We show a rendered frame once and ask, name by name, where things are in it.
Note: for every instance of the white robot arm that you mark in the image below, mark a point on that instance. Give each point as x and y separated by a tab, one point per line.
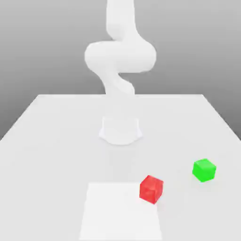
120	56

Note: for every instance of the small red cube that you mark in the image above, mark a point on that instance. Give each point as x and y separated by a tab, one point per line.
151	189

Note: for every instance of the small green cube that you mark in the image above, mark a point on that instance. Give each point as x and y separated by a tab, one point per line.
204	170

